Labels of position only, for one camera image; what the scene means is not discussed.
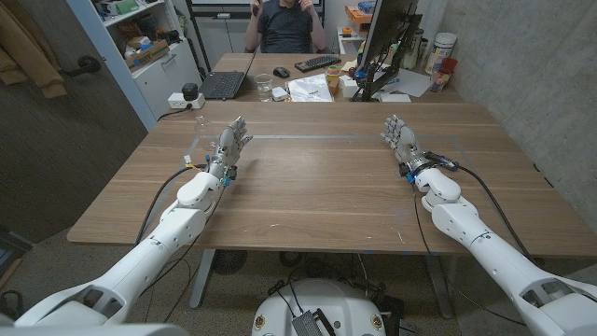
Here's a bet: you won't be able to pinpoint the wooden desk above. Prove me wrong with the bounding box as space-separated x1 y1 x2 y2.
204 51 465 105

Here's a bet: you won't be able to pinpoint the white shelf cabinet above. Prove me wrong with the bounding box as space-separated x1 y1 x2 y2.
64 0 204 133

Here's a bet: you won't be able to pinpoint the dark thermos bottle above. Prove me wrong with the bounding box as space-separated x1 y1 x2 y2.
402 28 425 71

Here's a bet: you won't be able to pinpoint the cardboard box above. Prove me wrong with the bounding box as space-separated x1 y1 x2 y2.
124 38 172 74

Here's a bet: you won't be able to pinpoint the clear drinking glass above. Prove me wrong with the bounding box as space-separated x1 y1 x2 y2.
254 73 274 104

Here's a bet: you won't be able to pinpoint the black door handle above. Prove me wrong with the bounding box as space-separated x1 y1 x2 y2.
62 54 102 78

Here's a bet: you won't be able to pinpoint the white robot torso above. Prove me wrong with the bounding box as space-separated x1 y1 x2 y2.
251 278 387 336

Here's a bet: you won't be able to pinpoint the black keyboard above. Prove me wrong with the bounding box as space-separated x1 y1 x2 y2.
294 54 342 74

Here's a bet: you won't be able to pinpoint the black laptop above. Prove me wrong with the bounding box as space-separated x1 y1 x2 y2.
198 45 258 102

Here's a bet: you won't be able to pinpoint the red snack packet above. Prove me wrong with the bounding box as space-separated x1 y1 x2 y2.
429 56 459 93

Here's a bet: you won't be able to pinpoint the small white box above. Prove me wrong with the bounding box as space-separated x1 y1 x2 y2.
339 74 360 99

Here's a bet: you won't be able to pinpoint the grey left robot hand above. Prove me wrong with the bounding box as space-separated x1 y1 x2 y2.
206 116 254 181

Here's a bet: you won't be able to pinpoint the wooden work table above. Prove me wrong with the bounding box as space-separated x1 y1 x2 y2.
66 101 597 323

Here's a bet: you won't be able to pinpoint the colourful stacked cups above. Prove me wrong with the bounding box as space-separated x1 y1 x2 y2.
325 64 341 97

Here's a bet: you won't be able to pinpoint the black monitor on stand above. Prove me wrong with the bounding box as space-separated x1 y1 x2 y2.
350 0 423 103

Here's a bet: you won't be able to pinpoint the white power strip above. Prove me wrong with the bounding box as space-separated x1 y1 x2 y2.
167 91 206 111

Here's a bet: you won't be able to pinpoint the brown coat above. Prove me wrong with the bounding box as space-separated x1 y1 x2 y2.
0 0 69 100

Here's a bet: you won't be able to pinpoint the black round floor fan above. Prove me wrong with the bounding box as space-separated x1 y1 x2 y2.
212 249 249 276

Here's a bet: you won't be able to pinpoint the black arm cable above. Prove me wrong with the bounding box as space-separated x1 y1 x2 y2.
133 162 209 246
454 164 538 265

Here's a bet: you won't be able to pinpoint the clear plastic bottle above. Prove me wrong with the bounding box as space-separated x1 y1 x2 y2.
194 115 220 153

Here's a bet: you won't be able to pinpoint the blue black screwdriver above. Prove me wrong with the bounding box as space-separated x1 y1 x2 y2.
423 150 461 172

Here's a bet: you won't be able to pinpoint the grey box on torso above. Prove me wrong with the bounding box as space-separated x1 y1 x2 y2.
291 307 338 336

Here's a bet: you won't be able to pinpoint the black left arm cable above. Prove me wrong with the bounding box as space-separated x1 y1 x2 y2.
133 162 209 246

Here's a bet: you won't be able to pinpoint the person in dark shirt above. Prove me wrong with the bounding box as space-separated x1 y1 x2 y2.
243 0 327 54

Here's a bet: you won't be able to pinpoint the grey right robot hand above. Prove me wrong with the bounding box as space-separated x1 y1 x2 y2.
380 114 435 177

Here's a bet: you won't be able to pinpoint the white paper sheet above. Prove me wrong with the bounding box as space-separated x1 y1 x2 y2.
372 67 433 99

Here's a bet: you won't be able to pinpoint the white cylindrical canister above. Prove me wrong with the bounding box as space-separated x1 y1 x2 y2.
423 32 458 76

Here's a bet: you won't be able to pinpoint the orange box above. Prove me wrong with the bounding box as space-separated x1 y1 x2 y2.
344 3 375 25

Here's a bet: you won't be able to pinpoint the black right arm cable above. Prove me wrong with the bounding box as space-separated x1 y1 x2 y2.
454 164 538 265

